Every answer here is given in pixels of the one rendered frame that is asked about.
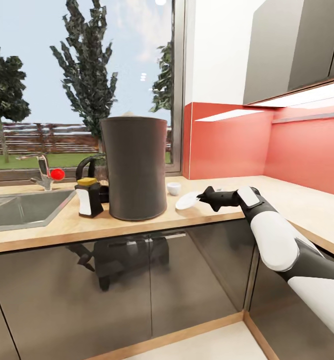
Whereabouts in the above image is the coffee cup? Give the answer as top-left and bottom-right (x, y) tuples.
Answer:
(167, 182), (181, 196)

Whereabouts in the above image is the electric kettle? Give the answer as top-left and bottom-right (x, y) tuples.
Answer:
(75, 153), (109, 204)

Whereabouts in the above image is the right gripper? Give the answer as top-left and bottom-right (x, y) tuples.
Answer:
(197, 186), (226, 212)

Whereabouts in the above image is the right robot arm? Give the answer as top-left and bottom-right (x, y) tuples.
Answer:
(197, 186), (334, 333)

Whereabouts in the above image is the saucer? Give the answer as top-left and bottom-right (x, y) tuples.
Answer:
(175, 191), (201, 210)

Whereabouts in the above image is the bottle of coffee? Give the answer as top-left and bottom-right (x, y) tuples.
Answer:
(74, 177), (104, 219)

